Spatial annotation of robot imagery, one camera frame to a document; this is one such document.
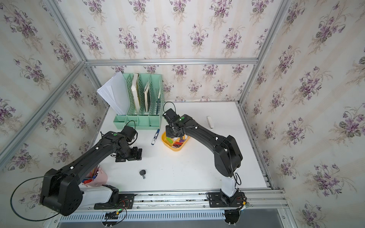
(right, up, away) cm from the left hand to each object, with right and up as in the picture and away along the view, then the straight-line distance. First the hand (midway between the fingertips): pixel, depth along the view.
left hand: (136, 159), depth 80 cm
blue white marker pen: (+7, +10, +18) cm, 22 cm away
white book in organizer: (-6, +43, +13) cm, 45 cm away
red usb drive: (+22, +7, +14) cm, 27 cm away
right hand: (+19, +14, +5) cm, 24 cm away
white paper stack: (-20, +42, +16) cm, 49 cm away
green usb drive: (+18, +8, +16) cm, 25 cm away
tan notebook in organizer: (+1, +41, +18) cm, 45 cm away
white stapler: (+47, +22, +26) cm, 58 cm away
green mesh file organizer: (+1, +26, +30) cm, 40 cm away
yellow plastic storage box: (+18, +7, +8) cm, 21 cm away
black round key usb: (+4, -8, 0) cm, 8 cm away
